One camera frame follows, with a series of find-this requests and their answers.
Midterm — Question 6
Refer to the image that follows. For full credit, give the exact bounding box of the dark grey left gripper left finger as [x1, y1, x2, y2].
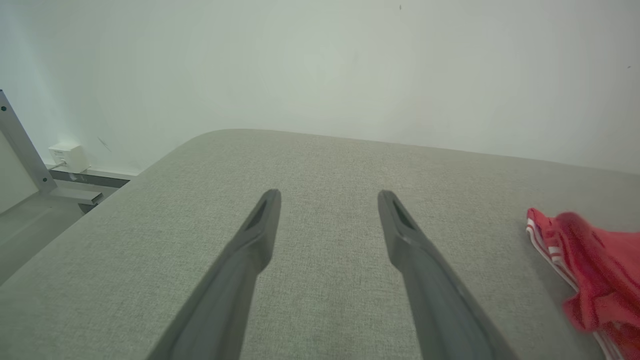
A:
[146, 188, 282, 360]

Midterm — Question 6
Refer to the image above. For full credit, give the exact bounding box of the red jersey with white sleeves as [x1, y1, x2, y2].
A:
[525, 207, 640, 360]

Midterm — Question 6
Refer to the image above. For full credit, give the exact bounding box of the dark baseboard with white top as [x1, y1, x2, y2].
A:
[44, 164, 139, 189]

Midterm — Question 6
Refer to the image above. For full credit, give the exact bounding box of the grey metal floor beam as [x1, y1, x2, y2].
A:
[47, 186, 107, 214]

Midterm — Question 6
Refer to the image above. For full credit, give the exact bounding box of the white power adapter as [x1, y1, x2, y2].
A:
[48, 142, 91, 174]

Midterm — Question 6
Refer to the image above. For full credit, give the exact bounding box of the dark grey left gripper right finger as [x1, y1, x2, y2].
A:
[377, 189, 519, 360]

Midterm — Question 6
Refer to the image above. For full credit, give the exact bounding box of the grey metal frame post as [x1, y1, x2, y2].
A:
[0, 89, 58, 197]

